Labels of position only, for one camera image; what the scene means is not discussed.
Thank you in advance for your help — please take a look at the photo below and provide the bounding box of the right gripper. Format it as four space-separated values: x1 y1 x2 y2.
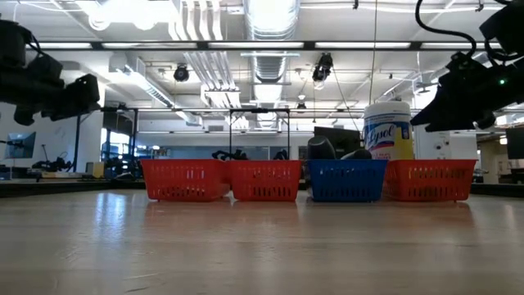
410 52 524 133

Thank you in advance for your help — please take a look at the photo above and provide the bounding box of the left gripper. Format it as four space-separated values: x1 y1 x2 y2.
0 55 102 126

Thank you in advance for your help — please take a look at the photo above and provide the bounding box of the white cylindrical tank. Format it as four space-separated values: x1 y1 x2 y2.
413 125 451 161

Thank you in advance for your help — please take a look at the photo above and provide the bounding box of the grey tilted background monitor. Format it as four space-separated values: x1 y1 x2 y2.
4 131 37 160

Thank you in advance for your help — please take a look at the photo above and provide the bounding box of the Lysol wipes canister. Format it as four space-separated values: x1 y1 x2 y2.
363 101 414 161

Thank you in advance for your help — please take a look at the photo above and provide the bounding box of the red plastic basket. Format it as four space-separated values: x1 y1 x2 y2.
140 158 231 202
382 158 479 202
226 159 303 202

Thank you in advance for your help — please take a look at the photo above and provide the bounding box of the dark monitor at room edge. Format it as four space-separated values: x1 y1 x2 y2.
505 127 524 161

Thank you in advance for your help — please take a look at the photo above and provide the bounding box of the yellow background box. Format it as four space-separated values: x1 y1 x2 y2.
84 161 106 179

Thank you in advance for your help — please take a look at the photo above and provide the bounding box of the black background monitor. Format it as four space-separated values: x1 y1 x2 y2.
314 125 364 160

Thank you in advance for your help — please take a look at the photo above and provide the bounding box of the blue plastic basket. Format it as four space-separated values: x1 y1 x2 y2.
306 158 389 203

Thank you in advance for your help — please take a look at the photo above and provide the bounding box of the black ceiling dome fixture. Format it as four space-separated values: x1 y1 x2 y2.
173 64 191 83

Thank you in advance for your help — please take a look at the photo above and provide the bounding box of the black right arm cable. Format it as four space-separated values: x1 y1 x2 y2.
414 0 478 57

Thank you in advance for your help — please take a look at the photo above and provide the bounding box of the black hanging ceiling camera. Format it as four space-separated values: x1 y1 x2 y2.
312 52 334 82

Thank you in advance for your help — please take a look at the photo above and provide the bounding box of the silver ventilation duct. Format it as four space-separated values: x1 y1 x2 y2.
244 0 302 130

